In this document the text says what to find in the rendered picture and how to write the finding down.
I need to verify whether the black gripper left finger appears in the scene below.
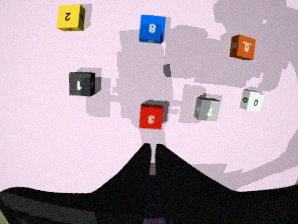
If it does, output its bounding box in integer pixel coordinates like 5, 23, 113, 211
0, 143, 152, 224

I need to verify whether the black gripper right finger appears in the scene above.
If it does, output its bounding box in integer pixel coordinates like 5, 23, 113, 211
154, 144, 298, 224

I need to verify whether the red block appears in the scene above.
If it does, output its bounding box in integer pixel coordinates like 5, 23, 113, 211
140, 104, 164, 129

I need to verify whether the blue block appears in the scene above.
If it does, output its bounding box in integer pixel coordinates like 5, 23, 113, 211
138, 15, 166, 44

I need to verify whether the orange digit block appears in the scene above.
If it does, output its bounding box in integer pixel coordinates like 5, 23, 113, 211
230, 35, 255, 60

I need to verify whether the yellow block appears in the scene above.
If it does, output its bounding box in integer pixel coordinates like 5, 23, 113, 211
57, 4, 85, 32

